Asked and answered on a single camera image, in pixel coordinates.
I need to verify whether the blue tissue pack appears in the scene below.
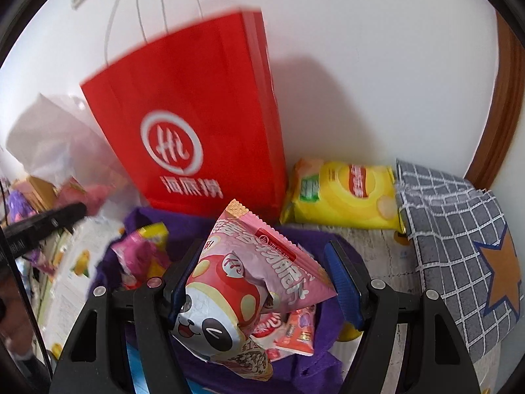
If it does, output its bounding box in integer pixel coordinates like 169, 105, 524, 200
126, 343, 209, 394

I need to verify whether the brown wooden door frame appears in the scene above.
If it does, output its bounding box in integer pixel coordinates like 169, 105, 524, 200
465, 14, 524, 189

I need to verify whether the fruit print tablecloth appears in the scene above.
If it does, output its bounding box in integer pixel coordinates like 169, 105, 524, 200
38, 211, 500, 393

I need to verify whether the pink panda snack bag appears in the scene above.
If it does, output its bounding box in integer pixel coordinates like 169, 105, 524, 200
172, 200, 336, 381

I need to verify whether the person left hand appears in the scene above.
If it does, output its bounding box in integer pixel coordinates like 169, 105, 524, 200
0, 274, 34, 358

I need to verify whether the white Miniso plastic bag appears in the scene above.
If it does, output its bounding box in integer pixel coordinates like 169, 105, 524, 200
6, 94, 141, 220

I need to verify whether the wooden chair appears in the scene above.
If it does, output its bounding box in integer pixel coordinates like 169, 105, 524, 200
23, 176, 57, 212

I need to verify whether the pink white striped snack packet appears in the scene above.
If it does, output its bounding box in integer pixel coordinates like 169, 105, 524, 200
251, 312, 292, 362

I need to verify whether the purple cloth tray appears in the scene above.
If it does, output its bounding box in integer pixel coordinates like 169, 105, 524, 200
90, 207, 364, 393

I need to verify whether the pink yellow snack bag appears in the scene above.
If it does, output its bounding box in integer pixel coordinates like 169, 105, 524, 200
111, 222, 171, 290

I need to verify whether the red Haidilao paper bag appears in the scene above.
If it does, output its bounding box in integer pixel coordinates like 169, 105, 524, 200
82, 7, 286, 222

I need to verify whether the yellow potato chips bag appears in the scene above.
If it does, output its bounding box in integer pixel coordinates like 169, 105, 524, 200
280, 158, 405, 233

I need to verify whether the small pink red snack packet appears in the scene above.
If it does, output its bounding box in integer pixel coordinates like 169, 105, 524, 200
275, 305, 316, 357

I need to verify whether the pink purple plush toy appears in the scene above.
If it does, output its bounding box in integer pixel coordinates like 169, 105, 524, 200
7, 189, 36, 224

